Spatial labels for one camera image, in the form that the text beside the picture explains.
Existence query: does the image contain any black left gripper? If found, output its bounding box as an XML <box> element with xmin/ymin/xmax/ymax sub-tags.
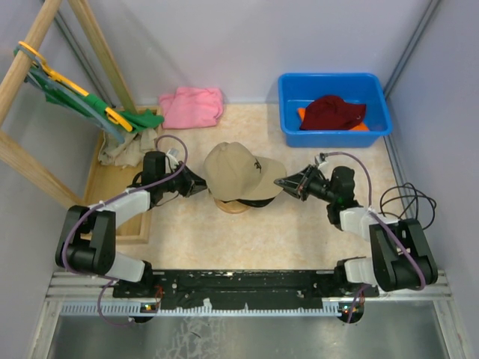
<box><xmin>159</xmin><ymin>160</ymin><xmax>212</xmax><ymax>197</ymax></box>

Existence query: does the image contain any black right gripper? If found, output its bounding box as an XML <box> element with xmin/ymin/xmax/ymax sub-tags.
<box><xmin>274</xmin><ymin>165</ymin><xmax>337</xmax><ymax>203</ymax></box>

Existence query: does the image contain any beige cap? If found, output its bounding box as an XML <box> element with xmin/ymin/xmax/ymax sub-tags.
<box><xmin>203</xmin><ymin>142</ymin><xmax>287</xmax><ymax>202</ymax></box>

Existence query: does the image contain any wooden hat stand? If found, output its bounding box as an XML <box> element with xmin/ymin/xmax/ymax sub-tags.
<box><xmin>214</xmin><ymin>199</ymin><xmax>251</xmax><ymax>215</ymax></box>

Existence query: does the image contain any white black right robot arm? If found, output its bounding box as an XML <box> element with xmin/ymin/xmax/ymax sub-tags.
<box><xmin>275</xmin><ymin>165</ymin><xmax>439</xmax><ymax>296</ymax></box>

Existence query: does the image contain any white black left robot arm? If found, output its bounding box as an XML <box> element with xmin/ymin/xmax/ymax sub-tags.
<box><xmin>55</xmin><ymin>151</ymin><xmax>207</xmax><ymax>297</ymax></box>

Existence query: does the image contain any beige crumpled cloth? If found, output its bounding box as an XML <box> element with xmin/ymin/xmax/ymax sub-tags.
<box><xmin>97</xmin><ymin>128</ymin><xmax>157</xmax><ymax>168</ymax></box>

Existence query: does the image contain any dark red cap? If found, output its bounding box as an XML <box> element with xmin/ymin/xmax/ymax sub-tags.
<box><xmin>299</xmin><ymin>95</ymin><xmax>367</xmax><ymax>131</ymax></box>

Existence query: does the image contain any orange cap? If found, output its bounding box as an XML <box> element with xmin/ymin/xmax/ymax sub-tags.
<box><xmin>297</xmin><ymin>108</ymin><xmax>369</xmax><ymax>132</ymax></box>

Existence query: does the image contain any pink cloth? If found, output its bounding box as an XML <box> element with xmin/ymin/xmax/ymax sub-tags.
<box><xmin>158</xmin><ymin>87</ymin><xmax>224</xmax><ymax>129</ymax></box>

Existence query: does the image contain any wooden tray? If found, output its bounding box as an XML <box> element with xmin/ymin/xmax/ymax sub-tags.
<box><xmin>83</xmin><ymin>126</ymin><xmax>162</xmax><ymax>245</ymax></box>

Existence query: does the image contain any blue plastic bin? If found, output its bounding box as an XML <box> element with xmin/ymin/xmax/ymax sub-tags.
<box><xmin>278</xmin><ymin>73</ymin><xmax>393</xmax><ymax>148</ymax></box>

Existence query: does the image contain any yellow hanger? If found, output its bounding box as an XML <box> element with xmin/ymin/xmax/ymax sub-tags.
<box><xmin>16</xmin><ymin>41</ymin><xmax>135</xmax><ymax>132</ymax></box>

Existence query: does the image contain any green cloth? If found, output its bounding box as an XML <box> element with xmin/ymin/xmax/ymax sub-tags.
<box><xmin>25</xmin><ymin>64</ymin><xmax>164</xmax><ymax>135</ymax></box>

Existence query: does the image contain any blue-grey hanger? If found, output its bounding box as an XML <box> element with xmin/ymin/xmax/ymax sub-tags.
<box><xmin>12</xmin><ymin>46</ymin><xmax>126</xmax><ymax>144</ymax></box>

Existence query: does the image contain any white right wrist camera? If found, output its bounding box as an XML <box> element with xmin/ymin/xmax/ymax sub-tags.
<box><xmin>314</xmin><ymin>153</ymin><xmax>328</xmax><ymax>168</ymax></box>

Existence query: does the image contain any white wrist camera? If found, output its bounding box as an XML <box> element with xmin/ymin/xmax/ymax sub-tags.
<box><xmin>314</xmin><ymin>153</ymin><xmax>328</xmax><ymax>168</ymax></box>
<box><xmin>165</xmin><ymin>148</ymin><xmax>180</xmax><ymax>172</ymax></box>

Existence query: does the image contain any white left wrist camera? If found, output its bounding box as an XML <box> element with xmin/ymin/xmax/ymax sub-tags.
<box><xmin>165</xmin><ymin>148</ymin><xmax>180</xmax><ymax>172</ymax></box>

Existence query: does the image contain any black coiled cable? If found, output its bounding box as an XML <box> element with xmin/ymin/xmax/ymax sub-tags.
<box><xmin>379</xmin><ymin>182</ymin><xmax>438</xmax><ymax>231</ymax></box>

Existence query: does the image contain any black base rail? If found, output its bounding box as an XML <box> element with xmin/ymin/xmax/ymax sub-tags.
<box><xmin>113</xmin><ymin>270</ymin><xmax>379</xmax><ymax>316</ymax></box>

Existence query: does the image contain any aluminium frame rail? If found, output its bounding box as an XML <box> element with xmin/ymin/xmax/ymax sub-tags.
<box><xmin>46</xmin><ymin>266</ymin><xmax>446</xmax><ymax>322</ymax></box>

